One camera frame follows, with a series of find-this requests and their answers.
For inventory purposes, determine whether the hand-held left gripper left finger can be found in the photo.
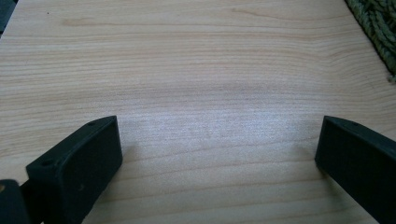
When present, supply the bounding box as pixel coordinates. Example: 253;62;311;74
25;115;123;224

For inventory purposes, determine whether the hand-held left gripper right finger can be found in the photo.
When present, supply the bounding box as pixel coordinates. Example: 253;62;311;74
314;115;396;224

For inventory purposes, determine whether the green woven basket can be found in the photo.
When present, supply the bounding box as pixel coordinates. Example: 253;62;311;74
345;0;396;84

